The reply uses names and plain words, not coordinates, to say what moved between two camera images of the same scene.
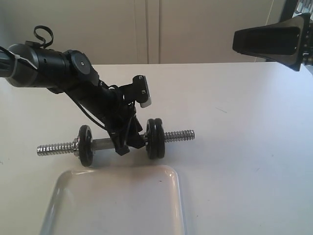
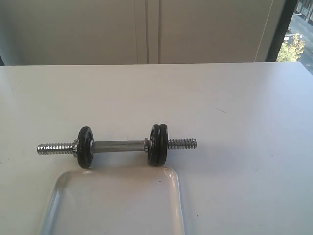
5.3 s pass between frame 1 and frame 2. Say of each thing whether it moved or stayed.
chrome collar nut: stayed
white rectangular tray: stayed
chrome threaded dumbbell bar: moved
